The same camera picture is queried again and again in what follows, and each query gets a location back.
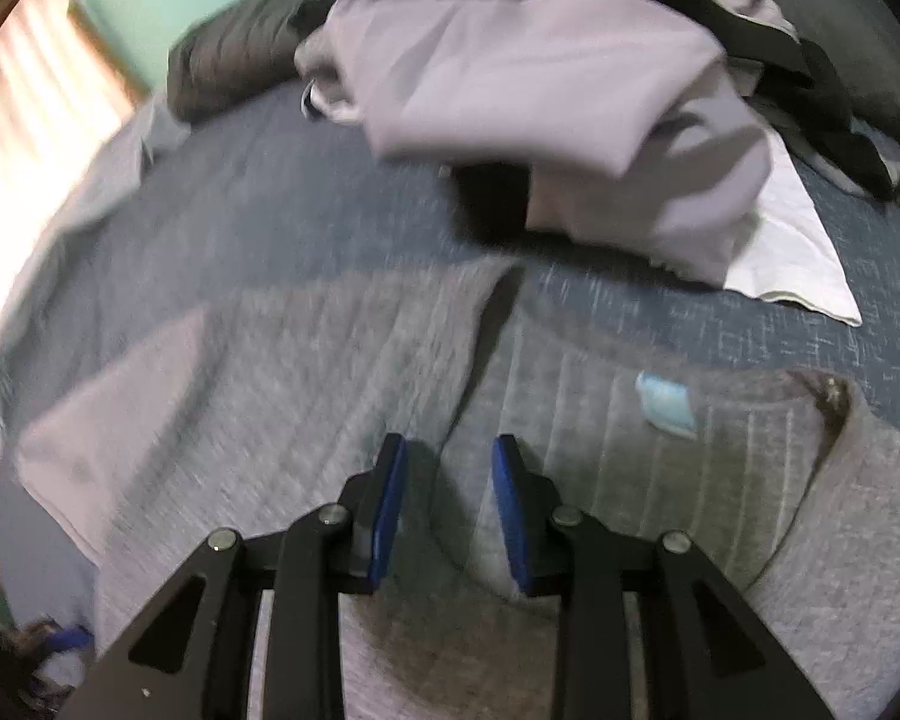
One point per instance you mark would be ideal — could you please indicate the light blue bed sheet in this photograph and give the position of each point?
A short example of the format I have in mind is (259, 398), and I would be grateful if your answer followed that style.
(82, 225)

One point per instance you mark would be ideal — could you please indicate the grey knit sweater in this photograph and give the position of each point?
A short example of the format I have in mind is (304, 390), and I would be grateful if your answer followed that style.
(645, 480)

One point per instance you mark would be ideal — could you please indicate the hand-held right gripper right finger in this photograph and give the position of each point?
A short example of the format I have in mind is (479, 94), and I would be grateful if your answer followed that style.
(511, 517)

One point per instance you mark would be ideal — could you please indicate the white garment with dark trim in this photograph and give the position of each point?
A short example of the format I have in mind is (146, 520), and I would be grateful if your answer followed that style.
(311, 101)

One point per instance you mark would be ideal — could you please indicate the pile of clothes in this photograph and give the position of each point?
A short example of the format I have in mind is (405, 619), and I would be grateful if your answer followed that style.
(532, 67)

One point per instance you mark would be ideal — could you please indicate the black garment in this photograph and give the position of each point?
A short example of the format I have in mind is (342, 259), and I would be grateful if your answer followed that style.
(832, 90)

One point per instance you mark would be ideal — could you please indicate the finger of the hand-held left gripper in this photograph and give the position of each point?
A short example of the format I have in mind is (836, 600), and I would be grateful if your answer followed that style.
(71, 639)

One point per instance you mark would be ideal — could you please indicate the blue patterned bedspread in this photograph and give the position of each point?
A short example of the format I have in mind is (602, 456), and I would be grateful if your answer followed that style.
(270, 225)

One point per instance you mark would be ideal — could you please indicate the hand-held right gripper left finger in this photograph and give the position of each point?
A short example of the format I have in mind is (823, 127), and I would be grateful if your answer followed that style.
(386, 510)

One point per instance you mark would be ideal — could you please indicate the white cloth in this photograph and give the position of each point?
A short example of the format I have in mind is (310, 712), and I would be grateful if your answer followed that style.
(795, 255)

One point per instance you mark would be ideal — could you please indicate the light curtain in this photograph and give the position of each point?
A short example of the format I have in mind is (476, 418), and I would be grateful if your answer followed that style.
(30, 90)

